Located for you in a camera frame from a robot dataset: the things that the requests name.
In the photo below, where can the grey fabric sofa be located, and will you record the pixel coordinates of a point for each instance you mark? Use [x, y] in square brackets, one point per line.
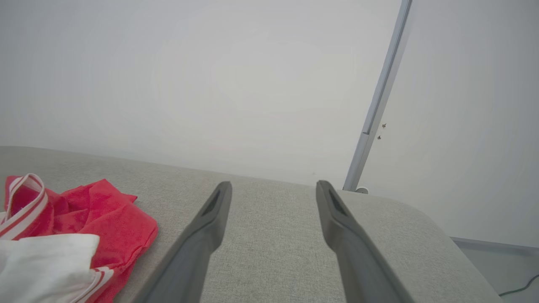
[273, 235]

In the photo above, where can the round metal pole foot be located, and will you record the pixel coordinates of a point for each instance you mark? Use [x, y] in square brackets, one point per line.
[362, 190]

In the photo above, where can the grey metal pole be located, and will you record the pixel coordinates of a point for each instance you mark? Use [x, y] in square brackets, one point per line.
[381, 92]

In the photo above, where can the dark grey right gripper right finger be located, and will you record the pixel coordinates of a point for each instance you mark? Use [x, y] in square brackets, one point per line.
[358, 261]

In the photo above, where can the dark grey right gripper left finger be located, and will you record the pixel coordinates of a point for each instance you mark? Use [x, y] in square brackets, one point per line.
[198, 252]

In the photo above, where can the red and white garment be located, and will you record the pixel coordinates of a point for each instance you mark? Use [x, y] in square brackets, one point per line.
[109, 219]

